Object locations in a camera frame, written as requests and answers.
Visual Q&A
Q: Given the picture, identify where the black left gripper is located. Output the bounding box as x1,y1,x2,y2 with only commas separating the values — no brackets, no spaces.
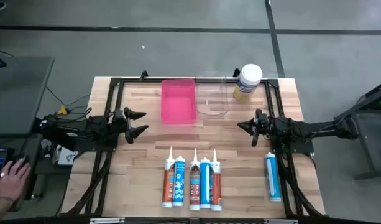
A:
111,106,150,145

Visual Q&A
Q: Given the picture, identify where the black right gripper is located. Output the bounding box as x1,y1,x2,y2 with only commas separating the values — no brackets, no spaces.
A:
237,108,273,147

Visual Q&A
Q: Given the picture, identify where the orange sealant tube with nozzle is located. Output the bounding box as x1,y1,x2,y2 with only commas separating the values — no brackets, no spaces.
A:
189,147,201,212
210,148,223,212
161,146,177,208

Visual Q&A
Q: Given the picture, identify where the blue silicone tube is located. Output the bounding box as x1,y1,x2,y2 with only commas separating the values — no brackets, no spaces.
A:
199,157,212,210
264,151,282,203

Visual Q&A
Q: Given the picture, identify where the Lysol wipes canister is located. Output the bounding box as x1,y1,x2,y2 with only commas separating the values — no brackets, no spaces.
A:
232,63,264,102

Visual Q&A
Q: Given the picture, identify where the clear plastic bin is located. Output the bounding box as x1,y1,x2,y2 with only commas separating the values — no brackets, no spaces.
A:
195,72,231,116

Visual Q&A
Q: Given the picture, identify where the pink plastic bin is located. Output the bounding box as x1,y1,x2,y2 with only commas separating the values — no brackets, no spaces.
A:
160,78,198,125

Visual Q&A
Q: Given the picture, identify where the white cardboard box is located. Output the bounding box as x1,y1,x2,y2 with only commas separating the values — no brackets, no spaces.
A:
57,146,78,166

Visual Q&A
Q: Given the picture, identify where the black metal table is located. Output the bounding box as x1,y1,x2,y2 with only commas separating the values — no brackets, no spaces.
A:
334,79,381,181

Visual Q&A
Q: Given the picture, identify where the grey side table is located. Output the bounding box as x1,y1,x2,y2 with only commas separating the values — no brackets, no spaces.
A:
0,55,55,137

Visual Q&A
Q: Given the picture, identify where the person's hand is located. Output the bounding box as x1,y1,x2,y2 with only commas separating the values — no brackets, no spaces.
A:
0,157,32,203

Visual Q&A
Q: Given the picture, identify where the silver metal bracket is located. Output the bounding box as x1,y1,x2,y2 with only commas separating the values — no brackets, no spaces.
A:
264,218,300,224
89,217,126,224

